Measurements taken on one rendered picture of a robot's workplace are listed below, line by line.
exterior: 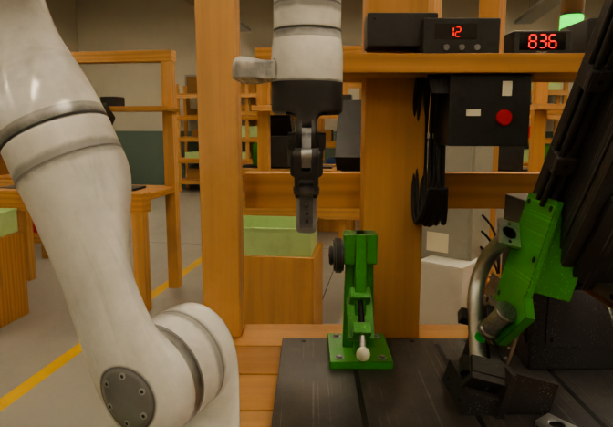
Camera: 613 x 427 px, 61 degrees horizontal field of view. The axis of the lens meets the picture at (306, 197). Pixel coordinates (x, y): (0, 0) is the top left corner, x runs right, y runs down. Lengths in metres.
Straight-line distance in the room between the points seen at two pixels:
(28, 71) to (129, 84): 11.87
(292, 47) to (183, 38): 11.41
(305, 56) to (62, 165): 0.24
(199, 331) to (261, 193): 0.88
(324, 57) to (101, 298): 0.30
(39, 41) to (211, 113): 0.74
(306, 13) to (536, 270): 0.60
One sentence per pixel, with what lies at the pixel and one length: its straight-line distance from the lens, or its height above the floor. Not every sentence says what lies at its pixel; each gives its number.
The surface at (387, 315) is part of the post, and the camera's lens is 1.31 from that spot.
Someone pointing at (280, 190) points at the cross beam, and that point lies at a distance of 1.32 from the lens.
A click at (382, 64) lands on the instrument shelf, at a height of 1.52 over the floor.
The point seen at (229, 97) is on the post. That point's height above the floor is 1.46.
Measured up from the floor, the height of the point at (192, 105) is 1.80.
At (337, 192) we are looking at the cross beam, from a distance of 1.32.
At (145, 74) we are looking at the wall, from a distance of 12.20.
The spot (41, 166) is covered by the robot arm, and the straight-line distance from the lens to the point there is 0.46.
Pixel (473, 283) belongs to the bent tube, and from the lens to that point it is 1.09.
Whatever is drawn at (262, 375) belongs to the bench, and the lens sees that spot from 1.15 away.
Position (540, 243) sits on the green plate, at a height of 1.20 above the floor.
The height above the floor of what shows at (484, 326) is 1.05.
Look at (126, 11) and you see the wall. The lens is 12.55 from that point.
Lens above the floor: 1.40
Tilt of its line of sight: 8 degrees down
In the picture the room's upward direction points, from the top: straight up
